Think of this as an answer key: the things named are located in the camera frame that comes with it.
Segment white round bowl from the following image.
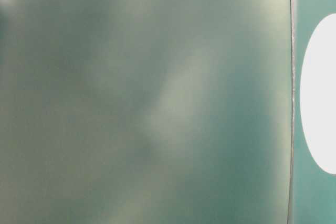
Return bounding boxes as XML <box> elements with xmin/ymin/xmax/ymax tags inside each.
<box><xmin>300</xmin><ymin>14</ymin><xmax>335</xmax><ymax>174</ymax></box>

